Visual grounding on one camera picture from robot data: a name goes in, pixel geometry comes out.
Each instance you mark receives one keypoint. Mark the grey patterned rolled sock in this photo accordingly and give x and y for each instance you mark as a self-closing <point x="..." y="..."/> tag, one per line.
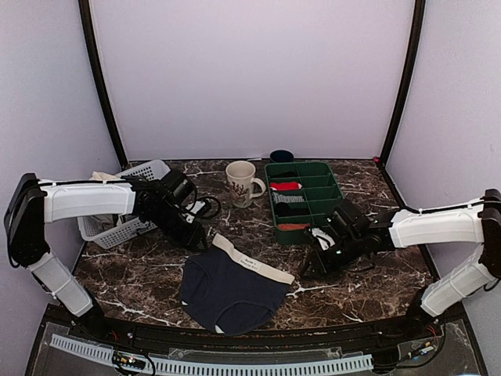
<point x="281" y="198"/>

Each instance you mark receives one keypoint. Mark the black frame post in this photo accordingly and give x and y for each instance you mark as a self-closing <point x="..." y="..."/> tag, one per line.
<point x="405" y="81"/>
<point x="99" y="80"/>

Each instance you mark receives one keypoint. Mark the black front rail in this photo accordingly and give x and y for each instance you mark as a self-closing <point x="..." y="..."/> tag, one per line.
<point x="156" y="337"/>

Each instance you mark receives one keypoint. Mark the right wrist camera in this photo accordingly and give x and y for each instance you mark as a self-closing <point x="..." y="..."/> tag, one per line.
<point x="347" y="220"/>

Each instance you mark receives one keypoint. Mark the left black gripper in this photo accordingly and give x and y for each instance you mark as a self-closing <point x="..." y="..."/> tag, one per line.
<point x="191" y="239"/>

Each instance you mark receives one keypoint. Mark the cream cloth in basket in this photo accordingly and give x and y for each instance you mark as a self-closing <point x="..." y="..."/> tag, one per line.
<point x="102" y="176"/>

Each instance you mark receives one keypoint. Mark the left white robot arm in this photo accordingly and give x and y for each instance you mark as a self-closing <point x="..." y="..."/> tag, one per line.
<point x="36" y="203"/>

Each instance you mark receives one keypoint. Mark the orange rolled sock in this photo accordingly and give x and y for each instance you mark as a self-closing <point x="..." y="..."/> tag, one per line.
<point x="293" y="226"/>

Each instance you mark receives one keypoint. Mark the cream floral mug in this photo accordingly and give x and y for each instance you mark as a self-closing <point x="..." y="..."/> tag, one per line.
<point x="244" y="185"/>

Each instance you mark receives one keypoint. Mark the green divided organizer tray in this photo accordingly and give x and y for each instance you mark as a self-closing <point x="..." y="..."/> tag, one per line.
<point x="320" y="191"/>

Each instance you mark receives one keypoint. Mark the red rolled sock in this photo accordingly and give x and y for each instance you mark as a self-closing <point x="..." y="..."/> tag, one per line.
<point x="285" y="186"/>

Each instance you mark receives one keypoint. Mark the white slotted cable duct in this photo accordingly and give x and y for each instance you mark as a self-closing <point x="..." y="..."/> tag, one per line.
<point x="187" y="362"/>

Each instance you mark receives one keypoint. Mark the grey garment in basket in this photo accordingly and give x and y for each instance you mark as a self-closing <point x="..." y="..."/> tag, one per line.
<point x="105" y="222"/>

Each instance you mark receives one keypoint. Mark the black rolled sock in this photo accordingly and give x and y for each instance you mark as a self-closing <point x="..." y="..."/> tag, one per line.
<point x="285" y="210"/>

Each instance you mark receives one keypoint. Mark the right black frame post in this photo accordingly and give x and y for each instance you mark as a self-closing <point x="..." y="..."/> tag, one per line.
<point x="405" y="81"/>

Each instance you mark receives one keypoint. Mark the navy underwear white waistband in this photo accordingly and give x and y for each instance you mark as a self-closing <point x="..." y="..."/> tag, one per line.
<point x="230" y="293"/>

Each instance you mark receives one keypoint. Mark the white plastic laundry basket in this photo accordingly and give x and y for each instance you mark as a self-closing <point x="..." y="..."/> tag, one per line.
<point x="91" y="229"/>

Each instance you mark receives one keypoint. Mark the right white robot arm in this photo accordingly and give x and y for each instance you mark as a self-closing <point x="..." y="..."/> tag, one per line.
<point x="476" y="221"/>

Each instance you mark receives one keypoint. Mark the dark blue mug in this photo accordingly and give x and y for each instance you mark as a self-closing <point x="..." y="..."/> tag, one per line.
<point x="281" y="156"/>

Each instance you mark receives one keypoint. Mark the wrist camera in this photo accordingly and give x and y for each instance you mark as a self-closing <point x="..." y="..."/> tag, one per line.
<point x="177" y="186"/>
<point x="347" y="220"/>

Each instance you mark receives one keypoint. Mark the left black frame post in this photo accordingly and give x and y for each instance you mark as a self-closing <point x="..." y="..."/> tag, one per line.
<point x="99" y="80"/>

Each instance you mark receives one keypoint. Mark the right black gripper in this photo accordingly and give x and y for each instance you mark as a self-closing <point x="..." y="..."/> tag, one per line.
<point x="320" y="265"/>

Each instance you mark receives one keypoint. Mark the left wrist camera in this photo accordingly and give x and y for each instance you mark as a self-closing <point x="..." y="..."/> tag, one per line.
<point x="177" y="186"/>

